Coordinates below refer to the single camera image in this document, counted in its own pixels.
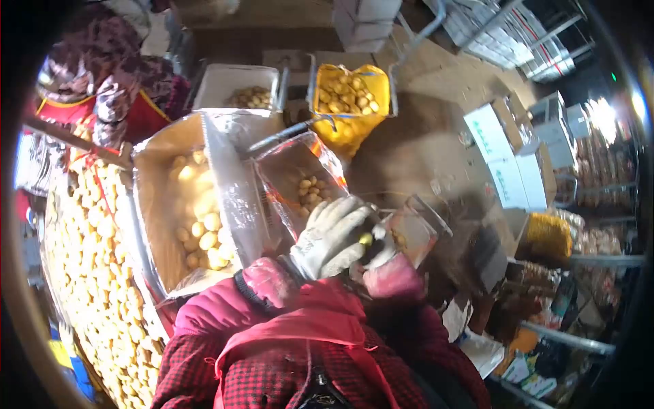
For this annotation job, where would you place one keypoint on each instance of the person's left hand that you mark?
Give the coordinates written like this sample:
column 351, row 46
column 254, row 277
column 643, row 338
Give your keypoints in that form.
column 327, row 240

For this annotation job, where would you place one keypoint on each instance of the person's right hand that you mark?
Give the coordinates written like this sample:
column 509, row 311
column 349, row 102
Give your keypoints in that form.
column 384, row 250

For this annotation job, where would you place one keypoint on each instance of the person's left fingers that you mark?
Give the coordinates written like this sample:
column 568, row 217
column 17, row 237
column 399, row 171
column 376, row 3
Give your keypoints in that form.
column 345, row 214

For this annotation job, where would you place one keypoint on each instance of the person's left thumb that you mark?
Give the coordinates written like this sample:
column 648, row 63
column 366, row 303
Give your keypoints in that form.
column 345, row 263

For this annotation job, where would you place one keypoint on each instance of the person's right fingers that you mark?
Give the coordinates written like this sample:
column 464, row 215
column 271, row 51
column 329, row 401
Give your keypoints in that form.
column 386, row 245

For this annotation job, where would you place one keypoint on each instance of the small yellow fruit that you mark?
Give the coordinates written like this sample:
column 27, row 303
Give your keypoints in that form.
column 365, row 239

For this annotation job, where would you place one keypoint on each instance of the small clear plastic container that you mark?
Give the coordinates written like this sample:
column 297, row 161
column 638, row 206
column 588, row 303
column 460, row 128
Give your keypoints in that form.
column 414, row 232

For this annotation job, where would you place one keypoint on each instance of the clear plastic bag with fruits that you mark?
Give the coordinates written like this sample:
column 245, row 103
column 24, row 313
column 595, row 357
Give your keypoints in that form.
column 306, row 189

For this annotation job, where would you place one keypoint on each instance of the black wrist band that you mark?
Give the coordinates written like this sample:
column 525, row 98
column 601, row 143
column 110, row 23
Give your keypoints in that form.
column 253, row 294

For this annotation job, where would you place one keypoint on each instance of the grey metal tube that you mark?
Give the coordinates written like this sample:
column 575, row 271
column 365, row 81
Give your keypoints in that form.
column 286, row 134

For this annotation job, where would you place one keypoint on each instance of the person's body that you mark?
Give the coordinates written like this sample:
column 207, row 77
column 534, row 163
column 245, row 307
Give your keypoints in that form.
column 306, row 358

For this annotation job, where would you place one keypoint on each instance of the yellow bag full of fruits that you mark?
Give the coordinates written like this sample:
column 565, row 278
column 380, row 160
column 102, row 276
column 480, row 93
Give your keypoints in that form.
column 350, row 102

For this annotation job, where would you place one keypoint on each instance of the white paper sheets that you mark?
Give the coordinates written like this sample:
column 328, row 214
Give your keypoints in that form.
column 472, row 337

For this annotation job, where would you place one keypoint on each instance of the plastic-lined cardboard box of fruits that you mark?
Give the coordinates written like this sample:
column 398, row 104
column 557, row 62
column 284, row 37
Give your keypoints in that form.
column 194, row 204

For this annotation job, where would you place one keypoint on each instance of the row of white cartons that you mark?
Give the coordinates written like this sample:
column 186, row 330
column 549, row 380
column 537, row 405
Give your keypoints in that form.
column 511, row 153

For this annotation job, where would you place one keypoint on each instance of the yellow mesh bag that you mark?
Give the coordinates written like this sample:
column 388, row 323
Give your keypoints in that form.
column 546, row 238

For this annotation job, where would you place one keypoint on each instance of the white crate with fruits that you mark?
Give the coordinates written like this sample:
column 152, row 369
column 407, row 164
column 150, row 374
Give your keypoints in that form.
column 240, row 89

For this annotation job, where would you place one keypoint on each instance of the stack of white boxes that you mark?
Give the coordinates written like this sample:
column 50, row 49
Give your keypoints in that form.
column 365, row 23

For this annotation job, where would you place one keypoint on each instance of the metal shelf with goods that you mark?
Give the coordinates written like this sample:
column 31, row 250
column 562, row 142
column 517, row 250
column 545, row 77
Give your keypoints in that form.
column 592, row 214

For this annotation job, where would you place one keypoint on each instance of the stack of flat white cartons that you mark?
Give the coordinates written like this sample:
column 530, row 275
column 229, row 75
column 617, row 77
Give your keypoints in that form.
column 511, row 36

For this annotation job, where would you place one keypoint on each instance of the large pile of yellow fruits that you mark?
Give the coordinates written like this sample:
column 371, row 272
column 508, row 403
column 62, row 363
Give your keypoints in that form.
column 97, row 286

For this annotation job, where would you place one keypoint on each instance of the brown wooden bar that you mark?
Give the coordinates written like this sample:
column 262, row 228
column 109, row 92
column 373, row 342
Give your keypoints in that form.
column 76, row 142

